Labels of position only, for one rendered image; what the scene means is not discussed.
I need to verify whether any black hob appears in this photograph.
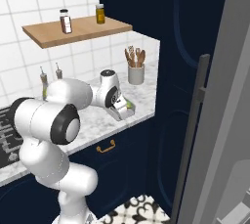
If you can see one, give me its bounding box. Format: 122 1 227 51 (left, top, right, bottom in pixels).
0 105 27 170

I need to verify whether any grey fridge door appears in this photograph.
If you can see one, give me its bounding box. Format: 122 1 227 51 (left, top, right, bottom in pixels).
170 0 250 224

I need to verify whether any olive oil bottle with spout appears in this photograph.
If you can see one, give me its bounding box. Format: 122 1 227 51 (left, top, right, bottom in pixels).
39 66 50 102

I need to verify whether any grey fridge door bin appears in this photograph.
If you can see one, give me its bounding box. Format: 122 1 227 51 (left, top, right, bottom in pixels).
215 190 250 224

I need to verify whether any gold drawer handle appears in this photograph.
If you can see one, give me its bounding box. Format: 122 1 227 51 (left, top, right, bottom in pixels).
96 139 117 155

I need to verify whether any red-brown spice jar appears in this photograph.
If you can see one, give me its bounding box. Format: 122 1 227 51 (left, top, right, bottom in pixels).
59 8 73 35

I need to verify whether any grey utensil pot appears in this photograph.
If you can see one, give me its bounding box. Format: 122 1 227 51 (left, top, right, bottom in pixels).
127 64 146 86

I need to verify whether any yellow-olive jar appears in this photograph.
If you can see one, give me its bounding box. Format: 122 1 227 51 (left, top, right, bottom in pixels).
95 3 106 25

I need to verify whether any grey bottle with spout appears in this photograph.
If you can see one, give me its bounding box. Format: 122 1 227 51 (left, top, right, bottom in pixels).
54 62 64 81

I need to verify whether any tall navy cabinet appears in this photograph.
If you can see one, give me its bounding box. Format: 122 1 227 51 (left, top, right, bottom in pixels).
97 0 232 217

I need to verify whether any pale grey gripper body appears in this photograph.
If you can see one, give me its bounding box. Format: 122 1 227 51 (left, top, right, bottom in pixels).
107 96 137 122

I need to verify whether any navy drawer front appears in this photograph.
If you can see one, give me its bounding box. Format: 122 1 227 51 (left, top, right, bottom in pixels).
66 119 154 167

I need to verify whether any wooden wall shelf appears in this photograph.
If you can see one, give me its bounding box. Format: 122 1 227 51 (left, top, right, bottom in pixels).
21 16 134 50

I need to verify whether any dark grey fridge door handle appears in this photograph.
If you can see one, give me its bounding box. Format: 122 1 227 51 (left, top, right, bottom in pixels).
170 53 211 224

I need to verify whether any navy cupboard door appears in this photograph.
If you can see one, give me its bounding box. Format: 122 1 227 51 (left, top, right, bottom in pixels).
69 149 154 218

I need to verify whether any wooden spatula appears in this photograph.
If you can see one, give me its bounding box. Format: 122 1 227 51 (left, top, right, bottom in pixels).
124 48 134 68

